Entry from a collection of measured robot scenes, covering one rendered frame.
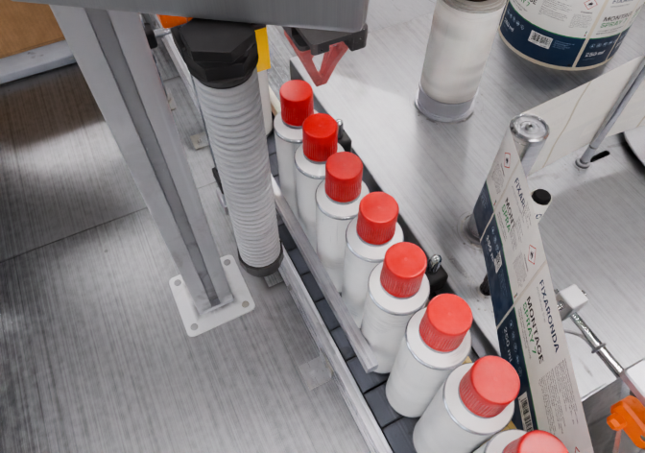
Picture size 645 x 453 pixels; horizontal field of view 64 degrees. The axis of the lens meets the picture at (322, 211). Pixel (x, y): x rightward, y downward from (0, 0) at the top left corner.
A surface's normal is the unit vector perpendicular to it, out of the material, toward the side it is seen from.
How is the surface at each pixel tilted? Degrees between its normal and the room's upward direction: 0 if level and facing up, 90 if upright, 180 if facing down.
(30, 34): 90
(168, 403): 0
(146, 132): 90
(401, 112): 0
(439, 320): 2
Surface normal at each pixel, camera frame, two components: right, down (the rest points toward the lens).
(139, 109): 0.45, 0.74
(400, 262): 0.04, -0.59
